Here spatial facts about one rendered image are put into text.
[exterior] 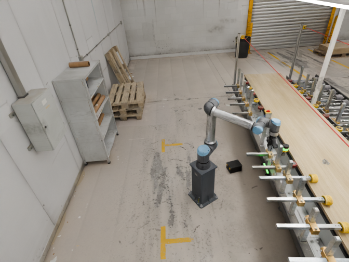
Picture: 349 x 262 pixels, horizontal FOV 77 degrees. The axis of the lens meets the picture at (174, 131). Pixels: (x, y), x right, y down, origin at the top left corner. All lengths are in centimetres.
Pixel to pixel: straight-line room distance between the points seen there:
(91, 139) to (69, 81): 97
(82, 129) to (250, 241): 280
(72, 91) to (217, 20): 720
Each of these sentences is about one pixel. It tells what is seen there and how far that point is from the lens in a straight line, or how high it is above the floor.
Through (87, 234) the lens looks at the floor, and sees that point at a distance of 325.
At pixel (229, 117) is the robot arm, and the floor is 138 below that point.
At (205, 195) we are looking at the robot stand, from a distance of 311.
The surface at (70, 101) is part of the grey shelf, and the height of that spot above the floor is 124.
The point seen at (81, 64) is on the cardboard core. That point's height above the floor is 159.
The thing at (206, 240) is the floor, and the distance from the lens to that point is 294.
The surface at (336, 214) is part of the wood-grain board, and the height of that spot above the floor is 90.
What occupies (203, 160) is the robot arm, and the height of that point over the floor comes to 75.
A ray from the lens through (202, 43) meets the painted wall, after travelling 963.
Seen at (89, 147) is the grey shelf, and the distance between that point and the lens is 392.
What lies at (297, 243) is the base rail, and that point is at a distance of 231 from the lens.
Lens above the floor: 256
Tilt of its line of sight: 34 degrees down
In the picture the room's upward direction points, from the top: 5 degrees counter-clockwise
